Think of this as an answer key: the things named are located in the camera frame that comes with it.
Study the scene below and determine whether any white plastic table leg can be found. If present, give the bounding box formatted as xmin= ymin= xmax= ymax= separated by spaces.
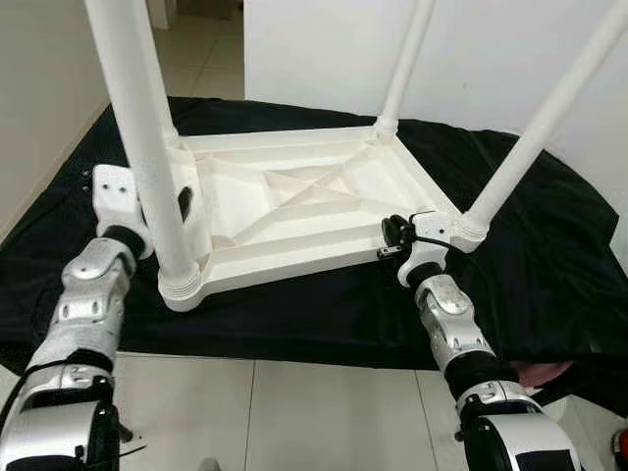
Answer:
xmin=145 ymin=20 xmax=183 ymax=148
xmin=83 ymin=0 xmax=204 ymax=300
xmin=459 ymin=0 xmax=628 ymax=244
xmin=373 ymin=0 xmax=438 ymax=138

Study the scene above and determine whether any white plastic table top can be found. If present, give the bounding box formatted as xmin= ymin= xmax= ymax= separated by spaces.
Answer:
xmin=157 ymin=123 xmax=492 ymax=313

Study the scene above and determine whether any black tablecloth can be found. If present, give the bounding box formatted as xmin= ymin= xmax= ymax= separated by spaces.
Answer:
xmin=0 ymin=96 xmax=628 ymax=413

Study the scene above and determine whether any pink rounded object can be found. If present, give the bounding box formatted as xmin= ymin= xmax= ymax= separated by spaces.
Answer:
xmin=515 ymin=361 xmax=570 ymax=389

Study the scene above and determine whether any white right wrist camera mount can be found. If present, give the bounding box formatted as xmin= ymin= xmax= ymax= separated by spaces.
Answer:
xmin=397 ymin=211 xmax=454 ymax=288

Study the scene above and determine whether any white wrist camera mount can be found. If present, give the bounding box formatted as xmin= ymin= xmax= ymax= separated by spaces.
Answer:
xmin=397 ymin=211 xmax=454 ymax=288
xmin=91 ymin=164 xmax=153 ymax=258

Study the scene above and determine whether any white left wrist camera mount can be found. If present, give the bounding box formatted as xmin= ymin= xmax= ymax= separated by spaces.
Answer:
xmin=91 ymin=164 xmax=153 ymax=258

